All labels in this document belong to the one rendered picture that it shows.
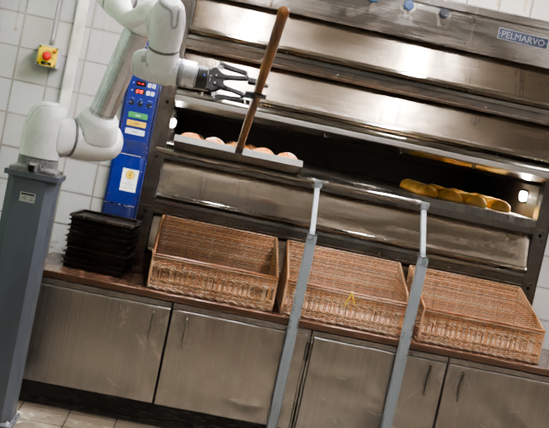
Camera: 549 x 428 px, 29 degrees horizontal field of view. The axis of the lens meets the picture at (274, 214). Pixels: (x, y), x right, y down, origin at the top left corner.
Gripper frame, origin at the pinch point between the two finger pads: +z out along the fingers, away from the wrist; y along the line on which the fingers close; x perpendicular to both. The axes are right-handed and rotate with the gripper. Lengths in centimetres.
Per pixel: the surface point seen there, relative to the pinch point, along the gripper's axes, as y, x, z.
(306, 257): 39, -101, 37
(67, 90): -20, -148, -82
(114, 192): 21, -156, -52
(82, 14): -54, -140, -82
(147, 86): -29, -144, -46
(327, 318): 61, -117, 53
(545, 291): 25, -160, 159
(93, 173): 14, -157, -63
